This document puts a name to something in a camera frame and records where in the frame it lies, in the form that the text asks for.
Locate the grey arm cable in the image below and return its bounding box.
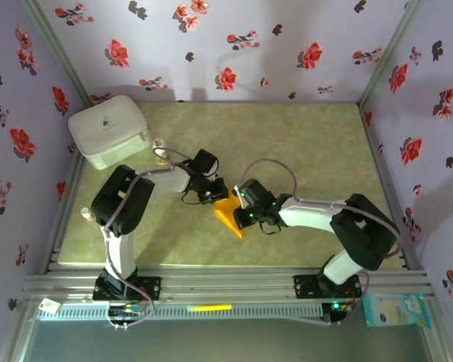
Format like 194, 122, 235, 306
239, 158, 403, 327
103, 146, 186, 331

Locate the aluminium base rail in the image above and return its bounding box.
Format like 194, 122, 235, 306
22, 265, 437, 302

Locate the grey slotted cable duct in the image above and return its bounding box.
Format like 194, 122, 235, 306
35, 303, 324, 321

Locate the grey left arm cable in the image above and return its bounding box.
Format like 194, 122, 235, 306
103, 146, 186, 331

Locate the blue wet wipes packet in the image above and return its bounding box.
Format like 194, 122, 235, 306
363, 293, 432, 328

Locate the orange paper sheet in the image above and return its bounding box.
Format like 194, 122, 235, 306
214, 188, 246, 240

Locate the aluminium side rail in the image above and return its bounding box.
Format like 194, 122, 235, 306
41, 149, 90, 275
360, 103, 431, 272

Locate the white tag with red mark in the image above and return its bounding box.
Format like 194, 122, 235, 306
39, 297, 60, 313

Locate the white zip pouch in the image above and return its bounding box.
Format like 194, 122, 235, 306
67, 94, 153, 170

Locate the aluminium frame post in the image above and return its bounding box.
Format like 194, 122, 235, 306
19, 0, 94, 109
357, 0, 428, 106

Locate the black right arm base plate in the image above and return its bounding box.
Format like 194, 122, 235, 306
293, 275, 363, 301

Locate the yellow marker pen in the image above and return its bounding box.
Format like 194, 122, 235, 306
187, 303, 233, 312

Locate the grey right arm cable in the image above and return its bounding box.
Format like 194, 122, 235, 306
239, 158, 403, 327

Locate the white pill bottle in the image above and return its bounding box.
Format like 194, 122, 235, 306
152, 138, 168, 165

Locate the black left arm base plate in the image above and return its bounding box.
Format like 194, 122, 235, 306
93, 276, 162, 302

